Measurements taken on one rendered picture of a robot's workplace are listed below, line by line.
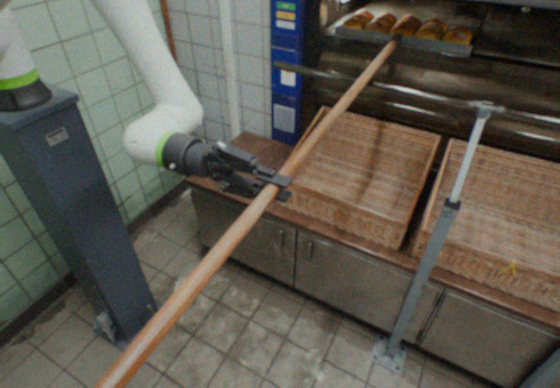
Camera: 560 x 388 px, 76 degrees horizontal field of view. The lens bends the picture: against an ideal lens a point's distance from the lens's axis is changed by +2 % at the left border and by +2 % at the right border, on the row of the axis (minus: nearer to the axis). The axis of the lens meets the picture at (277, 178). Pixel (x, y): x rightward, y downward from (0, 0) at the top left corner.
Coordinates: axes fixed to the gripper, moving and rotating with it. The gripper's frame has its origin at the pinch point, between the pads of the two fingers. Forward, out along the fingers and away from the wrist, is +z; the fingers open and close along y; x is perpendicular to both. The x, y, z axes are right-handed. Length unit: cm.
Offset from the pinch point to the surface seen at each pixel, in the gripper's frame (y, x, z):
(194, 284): -1.2, 27.1, 0.9
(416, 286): 64, -41, 36
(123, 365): -1.3, 40.4, 0.5
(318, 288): 101, -47, -1
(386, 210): 60, -71, 17
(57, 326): 120, 20, -110
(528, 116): 3, -63, 48
